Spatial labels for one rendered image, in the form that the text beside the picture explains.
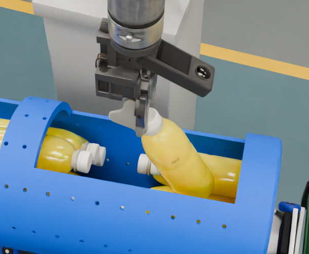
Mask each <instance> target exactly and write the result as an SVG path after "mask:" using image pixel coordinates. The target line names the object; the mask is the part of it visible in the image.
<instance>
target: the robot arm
mask: <svg viewBox="0 0 309 254"><path fill-rule="evenodd" d="M164 7H165V0H107V18H102V21H101V24H100V28H99V30H98V33H97V35H96V41H97V43H100V53H99V54H98V56H97V59H96V61H95V67H96V71H95V87H96V96H99V97H105V98H109V99H113V100H118V101H122V99H123V97H124V98H127V99H126V100H125V101H124V103H123V108H122V109H119V110H114V111H111V112H110V113H109V118H110V120H111V121H113V122H115V123H118V124H121V125H123V126H126V127H128V128H131V129H133V130H134V131H135V132H136V136H137V137H140V138H141V137H142V136H143V135H144V134H145V133H146V132H147V130H148V114H149V107H151V108H153V107H154V100H155V92H156V84H157V76H158V75H159V76H161V77H163V78H165V79H167V80H169V81H171V82H173V83H175V84H177V85H179V86H181V87H183V88H185V89H187V90H189V91H190V92H192V93H194V94H196V95H198V96H200V97H205V96H206V95H207V94H208V93H210V92H211V91H212V86H213V80H214V74H215V68H214V67H213V66H212V65H210V64H208V63H206V62H204V61H202V60H200V59H198V58H197V57H195V56H193V55H191V54H189V53H187V52H185V51H183V50H182V49H180V48H178V47H176V46H174V45H172V44H170V43H168V42H166V41H165V40H163V39H161V35H162V33H163V24H164ZM99 55H100V57H99ZM97 60H98V65H97ZM135 98H137V99H135Z"/></svg>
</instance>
